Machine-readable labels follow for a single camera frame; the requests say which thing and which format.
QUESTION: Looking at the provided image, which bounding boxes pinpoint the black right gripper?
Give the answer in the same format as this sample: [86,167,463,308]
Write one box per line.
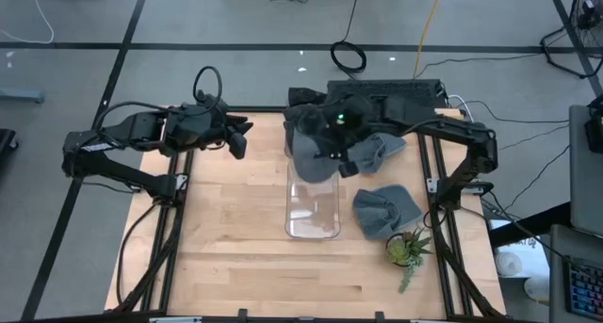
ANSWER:
[314,95,376,179]

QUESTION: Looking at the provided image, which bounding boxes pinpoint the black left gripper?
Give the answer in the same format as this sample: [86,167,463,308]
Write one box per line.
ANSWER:
[162,104,254,160]

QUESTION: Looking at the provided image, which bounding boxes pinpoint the dark grey baseball cap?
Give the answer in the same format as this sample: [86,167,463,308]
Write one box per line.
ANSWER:
[290,127,341,185]

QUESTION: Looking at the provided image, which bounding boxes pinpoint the blue-grey baseball cap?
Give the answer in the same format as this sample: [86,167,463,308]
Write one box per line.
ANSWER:
[350,132,407,174]

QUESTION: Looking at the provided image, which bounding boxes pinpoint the clear plastic bin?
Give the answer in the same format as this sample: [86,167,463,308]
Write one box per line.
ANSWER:
[282,120,342,240]

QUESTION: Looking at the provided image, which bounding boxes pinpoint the black perforated metal box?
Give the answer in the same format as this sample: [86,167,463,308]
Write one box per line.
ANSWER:
[326,78,448,112]

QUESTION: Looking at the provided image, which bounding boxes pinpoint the potted green succulent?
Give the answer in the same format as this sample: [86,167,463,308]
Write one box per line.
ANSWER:
[384,226,433,295]

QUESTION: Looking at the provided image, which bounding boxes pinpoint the black desk leg bar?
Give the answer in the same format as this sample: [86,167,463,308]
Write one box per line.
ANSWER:
[488,201,572,248]

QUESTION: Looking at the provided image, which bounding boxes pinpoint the grey furniture foot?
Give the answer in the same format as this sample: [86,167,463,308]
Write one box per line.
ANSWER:
[0,88,45,105]

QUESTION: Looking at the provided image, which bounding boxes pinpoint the black furniture foot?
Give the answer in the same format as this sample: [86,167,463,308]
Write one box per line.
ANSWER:
[0,128,20,155]

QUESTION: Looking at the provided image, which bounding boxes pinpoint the grey desk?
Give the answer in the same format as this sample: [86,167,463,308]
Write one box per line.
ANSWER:
[548,222,603,323]

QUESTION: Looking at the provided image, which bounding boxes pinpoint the grey desk panel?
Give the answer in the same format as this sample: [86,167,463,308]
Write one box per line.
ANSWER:
[567,104,603,237]

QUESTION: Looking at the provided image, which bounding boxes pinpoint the black desk device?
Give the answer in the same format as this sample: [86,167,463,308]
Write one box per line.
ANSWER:
[582,94,603,153]

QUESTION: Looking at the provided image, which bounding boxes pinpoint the backlit rainbow keyboard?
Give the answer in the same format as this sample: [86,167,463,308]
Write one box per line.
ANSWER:
[563,255,603,322]

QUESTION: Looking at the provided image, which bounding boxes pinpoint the black floor fan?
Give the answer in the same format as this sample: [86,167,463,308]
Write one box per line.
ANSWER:
[539,0,603,79]

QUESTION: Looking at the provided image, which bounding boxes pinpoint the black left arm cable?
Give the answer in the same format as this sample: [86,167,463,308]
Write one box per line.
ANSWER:
[92,65,224,129]

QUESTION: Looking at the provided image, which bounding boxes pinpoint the black aluminium table frame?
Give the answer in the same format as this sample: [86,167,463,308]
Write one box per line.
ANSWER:
[106,105,508,323]

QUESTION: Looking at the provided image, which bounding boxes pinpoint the black coiled cable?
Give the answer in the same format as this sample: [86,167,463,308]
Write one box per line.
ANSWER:
[329,0,367,74]

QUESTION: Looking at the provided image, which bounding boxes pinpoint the yellow power cord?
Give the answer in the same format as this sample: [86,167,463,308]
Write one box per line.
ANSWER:
[412,0,447,80]

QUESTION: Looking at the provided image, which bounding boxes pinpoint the black fan cable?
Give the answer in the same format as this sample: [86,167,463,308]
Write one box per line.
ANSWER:
[414,53,543,79]

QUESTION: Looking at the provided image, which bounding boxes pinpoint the thin black floor cable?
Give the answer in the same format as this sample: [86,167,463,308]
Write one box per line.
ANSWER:
[459,99,571,126]

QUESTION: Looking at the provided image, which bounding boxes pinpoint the white floor cable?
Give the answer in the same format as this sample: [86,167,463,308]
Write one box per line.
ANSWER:
[0,0,56,45]

